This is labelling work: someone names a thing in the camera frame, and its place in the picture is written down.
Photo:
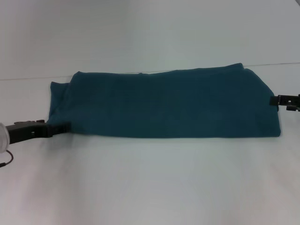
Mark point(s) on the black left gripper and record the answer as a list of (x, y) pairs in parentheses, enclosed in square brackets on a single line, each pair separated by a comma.
[(28, 131)]

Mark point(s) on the teal t-shirt with white lettering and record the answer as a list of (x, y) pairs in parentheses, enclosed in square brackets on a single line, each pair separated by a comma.
[(164, 103)]

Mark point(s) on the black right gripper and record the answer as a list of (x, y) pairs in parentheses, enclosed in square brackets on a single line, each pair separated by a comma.
[(294, 102)]

